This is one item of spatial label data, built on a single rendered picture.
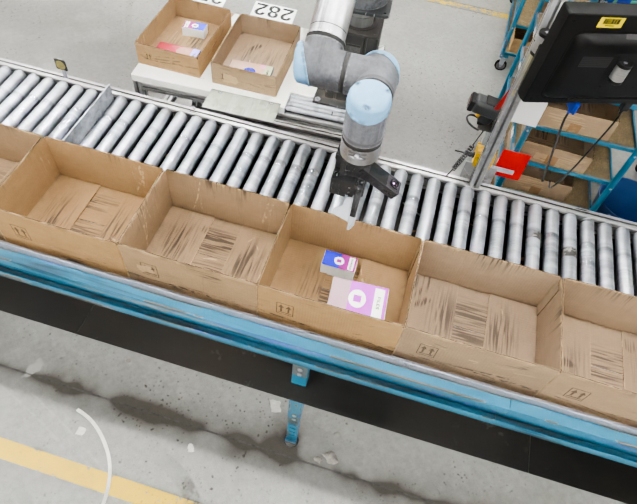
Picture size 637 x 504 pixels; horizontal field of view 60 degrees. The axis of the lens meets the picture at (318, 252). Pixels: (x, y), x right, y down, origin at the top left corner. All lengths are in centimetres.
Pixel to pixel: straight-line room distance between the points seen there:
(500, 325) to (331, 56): 90
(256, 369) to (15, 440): 113
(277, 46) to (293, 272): 131
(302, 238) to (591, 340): 89
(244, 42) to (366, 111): 160
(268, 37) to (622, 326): 187
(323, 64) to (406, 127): 227
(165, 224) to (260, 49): 114
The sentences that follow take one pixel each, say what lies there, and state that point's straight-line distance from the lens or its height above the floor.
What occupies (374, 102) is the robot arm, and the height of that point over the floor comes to 154.
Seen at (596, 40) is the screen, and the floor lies 148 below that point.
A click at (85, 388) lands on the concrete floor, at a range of 254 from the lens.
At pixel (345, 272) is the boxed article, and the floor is 92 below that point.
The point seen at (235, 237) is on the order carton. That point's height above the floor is 88.
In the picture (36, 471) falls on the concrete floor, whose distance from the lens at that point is 248.
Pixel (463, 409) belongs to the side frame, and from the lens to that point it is 164.
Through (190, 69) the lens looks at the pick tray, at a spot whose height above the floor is 78.
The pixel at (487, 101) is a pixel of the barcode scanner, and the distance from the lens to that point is 200.
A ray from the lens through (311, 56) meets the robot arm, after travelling 126.
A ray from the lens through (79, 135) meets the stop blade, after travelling 229.
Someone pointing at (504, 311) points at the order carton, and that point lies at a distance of 171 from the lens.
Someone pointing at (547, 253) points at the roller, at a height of 74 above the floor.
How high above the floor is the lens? 225
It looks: 54 degrees down
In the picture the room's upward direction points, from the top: 8 degrees clockwise
